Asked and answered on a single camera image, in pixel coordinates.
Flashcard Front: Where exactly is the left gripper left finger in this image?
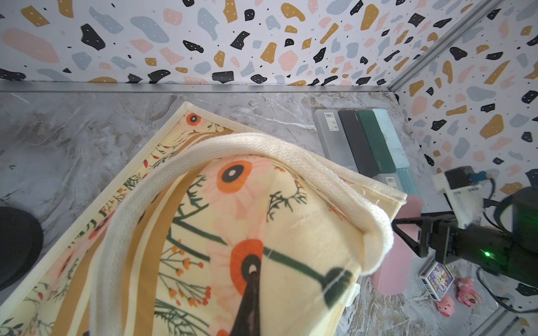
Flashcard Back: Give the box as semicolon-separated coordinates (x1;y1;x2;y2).
229;272;261;336

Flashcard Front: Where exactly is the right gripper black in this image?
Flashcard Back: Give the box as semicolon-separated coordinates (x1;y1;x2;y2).
392;214;537;286

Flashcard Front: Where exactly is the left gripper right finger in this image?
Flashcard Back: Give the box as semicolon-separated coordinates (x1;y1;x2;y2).
322;267;353;308

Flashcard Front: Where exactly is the teal translucent pencil case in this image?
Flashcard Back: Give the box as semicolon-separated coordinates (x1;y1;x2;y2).
396;167;421;197

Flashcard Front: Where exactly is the clear frosted pencil case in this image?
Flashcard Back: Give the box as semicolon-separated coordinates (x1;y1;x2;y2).
374;173;405;192

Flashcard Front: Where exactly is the dark green book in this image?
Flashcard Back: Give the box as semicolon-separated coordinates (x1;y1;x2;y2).
357;110;396;174

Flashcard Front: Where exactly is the cream floral canvas bag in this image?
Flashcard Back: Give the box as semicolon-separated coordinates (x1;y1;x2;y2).
1;102;407;335

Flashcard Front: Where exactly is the black pencil case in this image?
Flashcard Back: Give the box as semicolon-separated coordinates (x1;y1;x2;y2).
338;110;380;178

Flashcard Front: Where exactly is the translucent grey pencil case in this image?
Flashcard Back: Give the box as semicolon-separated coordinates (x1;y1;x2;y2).
313;109;359;173

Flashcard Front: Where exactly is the light mint pencil case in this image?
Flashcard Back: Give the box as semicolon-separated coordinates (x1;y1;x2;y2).
373;109;411;169

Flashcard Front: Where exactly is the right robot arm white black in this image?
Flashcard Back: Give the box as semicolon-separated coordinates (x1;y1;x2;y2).
392;186;537;287

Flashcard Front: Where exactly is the playing card box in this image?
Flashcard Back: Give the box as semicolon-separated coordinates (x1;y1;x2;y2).
418;259;455;302

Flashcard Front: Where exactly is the small pink toy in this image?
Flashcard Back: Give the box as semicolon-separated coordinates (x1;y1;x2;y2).
435;295;455;317
456;278;482;309

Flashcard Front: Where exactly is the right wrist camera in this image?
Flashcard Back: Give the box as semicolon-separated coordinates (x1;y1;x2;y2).
432;166;490;229

